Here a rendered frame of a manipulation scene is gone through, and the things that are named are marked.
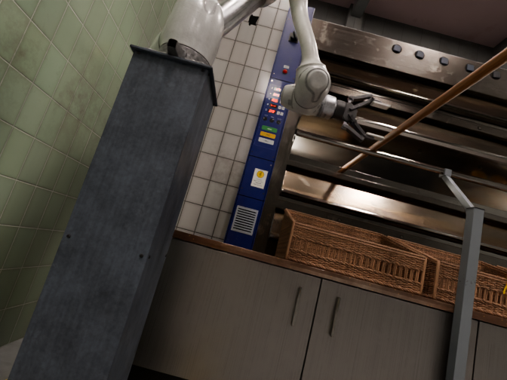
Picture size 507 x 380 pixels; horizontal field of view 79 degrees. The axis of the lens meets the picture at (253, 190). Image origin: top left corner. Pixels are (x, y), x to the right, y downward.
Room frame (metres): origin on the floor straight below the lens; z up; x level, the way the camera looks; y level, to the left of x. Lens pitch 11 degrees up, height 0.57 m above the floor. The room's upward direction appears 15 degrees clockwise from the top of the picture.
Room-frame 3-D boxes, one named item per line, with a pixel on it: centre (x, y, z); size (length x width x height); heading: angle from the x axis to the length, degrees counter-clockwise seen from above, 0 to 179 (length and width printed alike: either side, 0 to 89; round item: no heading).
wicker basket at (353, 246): (1.46, -0.47, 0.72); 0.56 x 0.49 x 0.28; 89
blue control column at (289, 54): (2.66, 0.00, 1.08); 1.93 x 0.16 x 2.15; 0
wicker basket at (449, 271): (1.46, -1.05, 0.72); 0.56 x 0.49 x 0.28; 90
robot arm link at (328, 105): (1.12, -0.19, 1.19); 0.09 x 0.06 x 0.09; 1
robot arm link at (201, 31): (0.84, 0.30, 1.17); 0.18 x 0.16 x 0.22; 31
